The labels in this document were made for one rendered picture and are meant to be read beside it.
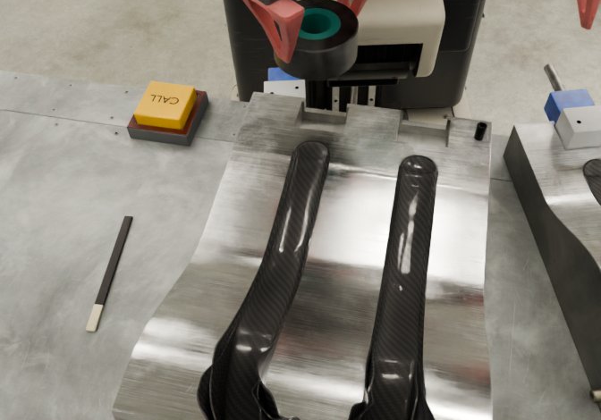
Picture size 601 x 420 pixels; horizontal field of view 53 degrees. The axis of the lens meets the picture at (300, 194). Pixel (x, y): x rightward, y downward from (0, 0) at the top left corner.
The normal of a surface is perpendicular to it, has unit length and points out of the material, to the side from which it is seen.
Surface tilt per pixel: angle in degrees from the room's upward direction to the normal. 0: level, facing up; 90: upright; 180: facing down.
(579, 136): 90
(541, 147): 0
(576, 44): 0
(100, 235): 0
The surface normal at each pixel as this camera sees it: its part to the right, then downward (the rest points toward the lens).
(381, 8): -0.04, -0.48
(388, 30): 0.01, 0.88
